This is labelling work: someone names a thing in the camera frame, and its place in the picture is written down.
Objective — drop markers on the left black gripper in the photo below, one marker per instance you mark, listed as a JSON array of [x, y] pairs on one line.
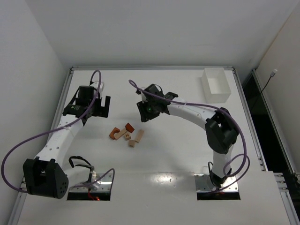
[[99, 111]]

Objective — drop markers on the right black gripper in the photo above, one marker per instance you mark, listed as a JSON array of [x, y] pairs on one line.
[[143, 112]]

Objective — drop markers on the white plastic bin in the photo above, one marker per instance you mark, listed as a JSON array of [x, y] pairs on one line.
[[215, 85]]

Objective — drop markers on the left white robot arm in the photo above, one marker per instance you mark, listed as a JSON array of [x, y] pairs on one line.
[[44, 175]]

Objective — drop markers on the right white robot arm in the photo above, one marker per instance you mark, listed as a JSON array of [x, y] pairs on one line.
[[220, 132]]

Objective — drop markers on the orange arch wood block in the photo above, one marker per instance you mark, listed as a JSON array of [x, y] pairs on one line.
[[114, 132]]

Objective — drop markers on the orange wedge wood block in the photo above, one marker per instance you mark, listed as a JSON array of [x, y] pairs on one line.
[[129, 128]]

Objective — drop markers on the plain light wood cube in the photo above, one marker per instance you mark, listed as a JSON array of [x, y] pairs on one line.
[[131, 143]]

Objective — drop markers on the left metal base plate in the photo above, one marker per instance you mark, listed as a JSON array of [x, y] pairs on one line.
[[102, 186]]

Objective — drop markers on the metal base plate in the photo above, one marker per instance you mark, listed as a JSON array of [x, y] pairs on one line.
[[204, 185], [102, 186]]

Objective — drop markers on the aluminium frame rail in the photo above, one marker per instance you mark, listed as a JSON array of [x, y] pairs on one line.
[[81, 68]]

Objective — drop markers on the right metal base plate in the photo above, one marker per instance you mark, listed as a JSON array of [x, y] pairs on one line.
[[204, 185]]

